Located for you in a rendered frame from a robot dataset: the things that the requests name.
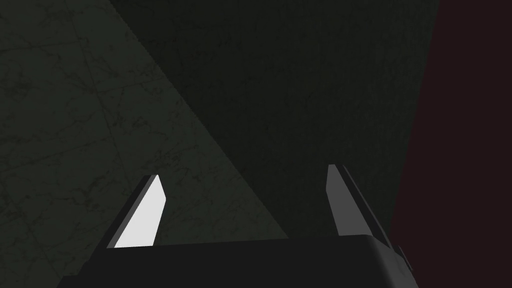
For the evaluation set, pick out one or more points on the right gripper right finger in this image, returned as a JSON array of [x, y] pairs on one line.
[[347, 208]]

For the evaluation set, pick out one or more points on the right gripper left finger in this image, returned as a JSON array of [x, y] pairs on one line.
[[142, 218]]

